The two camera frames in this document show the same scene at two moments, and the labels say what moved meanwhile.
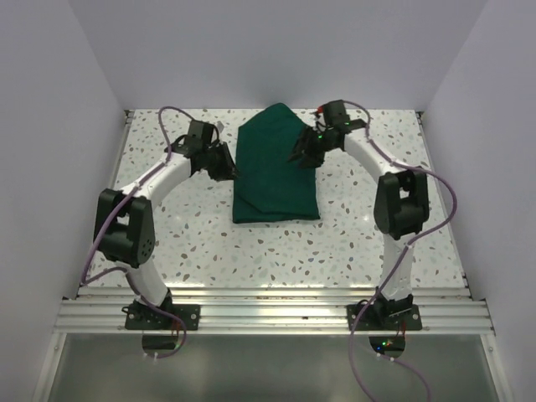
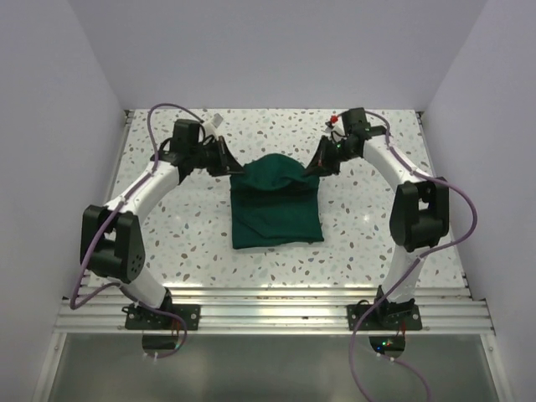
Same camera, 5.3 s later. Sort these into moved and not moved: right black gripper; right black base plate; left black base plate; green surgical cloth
Moved: right black gripper; green surgical cloth
Not moved: left black base plate; right black base plate
